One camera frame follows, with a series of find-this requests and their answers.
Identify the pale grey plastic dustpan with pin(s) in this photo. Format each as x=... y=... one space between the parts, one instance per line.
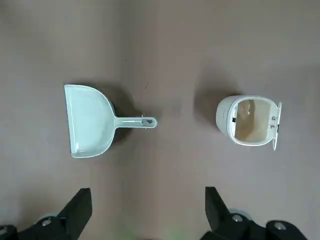
x=87 y=122

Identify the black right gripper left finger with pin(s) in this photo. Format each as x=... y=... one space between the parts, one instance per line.
x=50 y=225

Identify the small beige bin with lid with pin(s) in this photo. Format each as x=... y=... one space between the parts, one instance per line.
x=225 y=117

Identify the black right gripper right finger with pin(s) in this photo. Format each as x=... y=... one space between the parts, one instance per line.
x=240 y=225

